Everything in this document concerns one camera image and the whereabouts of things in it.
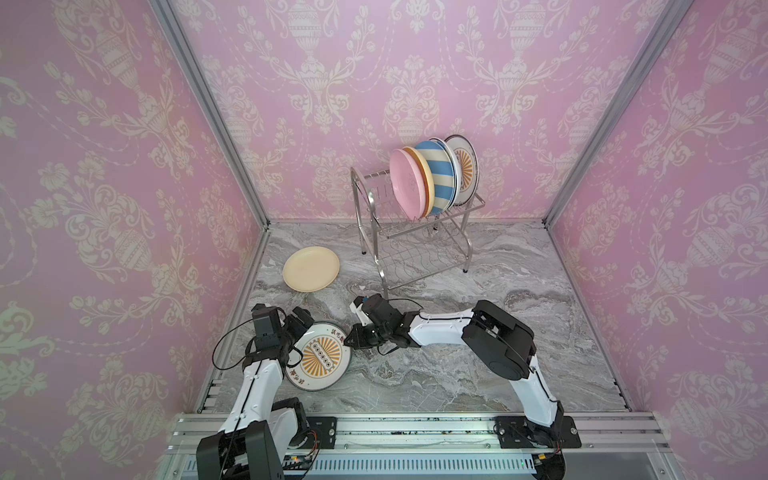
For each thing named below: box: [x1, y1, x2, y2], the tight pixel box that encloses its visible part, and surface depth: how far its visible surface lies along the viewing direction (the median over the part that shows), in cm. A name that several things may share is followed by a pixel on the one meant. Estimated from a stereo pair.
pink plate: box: [389, 148, 427, 220], surface depth 74 cm
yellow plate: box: [402, 146, 435, 218], surface depth 75 cm
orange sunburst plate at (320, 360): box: [285, 321, 352, 391], surface depth 87 cm
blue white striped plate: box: [415, 141, 455, 215], surface depth 79 cm
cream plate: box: [282, 246, 341, 293], surface depth 108 cm
